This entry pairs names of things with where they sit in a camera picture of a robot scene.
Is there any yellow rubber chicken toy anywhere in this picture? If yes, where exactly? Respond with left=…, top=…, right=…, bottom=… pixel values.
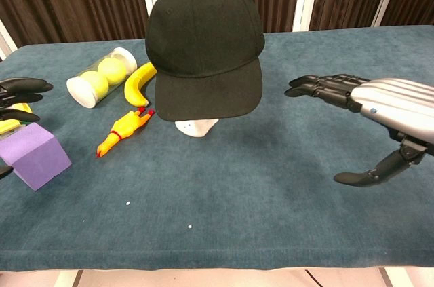
left=96, top=107, right=156, bottom=158

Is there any black cable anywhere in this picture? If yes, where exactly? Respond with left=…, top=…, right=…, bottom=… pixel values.
left=304, top=269, right=323, bottom=287

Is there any clear tube with white caps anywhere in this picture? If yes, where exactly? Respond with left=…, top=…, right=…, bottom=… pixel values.
left=66, top=47, right=138, bottom=109

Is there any purple foam block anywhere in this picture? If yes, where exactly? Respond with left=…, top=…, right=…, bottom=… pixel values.
left=0, top=122, right=73, bottom=192

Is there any yellow toy banana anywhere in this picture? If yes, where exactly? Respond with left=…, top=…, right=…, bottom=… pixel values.
left=123, top=62, right=159, bottom=108

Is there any white foam mannequin head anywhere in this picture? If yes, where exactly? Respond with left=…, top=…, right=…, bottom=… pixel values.
left=174, top=117, right=220, bottom=138

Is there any left robot hand black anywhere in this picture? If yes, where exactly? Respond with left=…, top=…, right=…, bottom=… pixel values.
left=0, top=77, right=54, bottom=179

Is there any right robot hand black silver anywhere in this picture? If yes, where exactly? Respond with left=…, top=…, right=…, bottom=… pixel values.
left=283, top=74, right=434, bottom=188

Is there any yellow handheld device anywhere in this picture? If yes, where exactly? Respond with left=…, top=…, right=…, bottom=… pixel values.
left=0, top=102, right=34, bottom=136

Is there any teal velvet tablecloth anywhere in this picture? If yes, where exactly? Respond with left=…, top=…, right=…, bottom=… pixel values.
left=0, top=24, right=434, bottom=273

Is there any yellow-green tennis ball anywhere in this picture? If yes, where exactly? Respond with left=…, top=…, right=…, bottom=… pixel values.
left=97, top=57, right=128, bottom=84
left=80, top=70, right=110, bottom=101

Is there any white table leg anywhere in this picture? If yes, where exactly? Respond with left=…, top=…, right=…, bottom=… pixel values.
left=378, top=266, right=412, bottom=287
left=53, top=269, right=84, bottom=287

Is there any black baseball cap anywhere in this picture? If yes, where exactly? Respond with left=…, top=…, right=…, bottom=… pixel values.
left=144, top=0, right=266, bottom=122

